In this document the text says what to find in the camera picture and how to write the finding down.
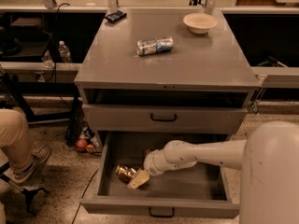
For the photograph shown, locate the white bowl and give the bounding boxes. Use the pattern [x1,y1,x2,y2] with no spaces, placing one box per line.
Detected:
[183,13,218,35]

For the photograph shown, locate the closed grey upper drawer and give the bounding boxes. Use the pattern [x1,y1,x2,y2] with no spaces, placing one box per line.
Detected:
[83,105,247,134]

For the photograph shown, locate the person leg khaki trousers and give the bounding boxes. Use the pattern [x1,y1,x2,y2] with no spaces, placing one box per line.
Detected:
[0,109,33,175]

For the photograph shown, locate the grey sneaker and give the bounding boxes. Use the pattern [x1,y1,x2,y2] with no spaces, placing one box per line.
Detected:
[12,146,51,184]

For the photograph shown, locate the open grey lower drawer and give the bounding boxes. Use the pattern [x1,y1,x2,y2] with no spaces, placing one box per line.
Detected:
[81,132,239,218]

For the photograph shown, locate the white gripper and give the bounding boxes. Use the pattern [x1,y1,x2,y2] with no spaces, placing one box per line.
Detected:
[127,149,170,189]

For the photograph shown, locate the black office chair base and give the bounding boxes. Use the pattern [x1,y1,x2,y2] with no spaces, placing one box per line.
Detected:
[0,162,48,216]

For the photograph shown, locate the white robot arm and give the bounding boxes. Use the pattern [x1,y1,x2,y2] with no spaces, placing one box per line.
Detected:
[128,121,299,224]

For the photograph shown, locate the clear water bottle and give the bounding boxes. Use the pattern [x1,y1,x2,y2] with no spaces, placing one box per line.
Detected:
[58,40,72,63]

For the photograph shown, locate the grey drawer cabinet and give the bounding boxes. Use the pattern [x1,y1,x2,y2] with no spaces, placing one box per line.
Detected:
[75,7,259,143]

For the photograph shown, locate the black snack packet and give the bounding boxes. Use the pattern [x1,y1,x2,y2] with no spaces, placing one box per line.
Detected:
[105,10,127,23]

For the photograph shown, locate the basket of snacks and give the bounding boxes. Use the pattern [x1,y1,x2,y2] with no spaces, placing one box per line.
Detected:
[75,127,103,155]

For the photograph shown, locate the orange soda can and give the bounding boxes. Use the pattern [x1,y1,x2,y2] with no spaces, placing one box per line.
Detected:
[115,164,136,183]

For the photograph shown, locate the silver blue soda can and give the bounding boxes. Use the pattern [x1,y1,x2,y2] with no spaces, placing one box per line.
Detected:
[136,36,174,56]

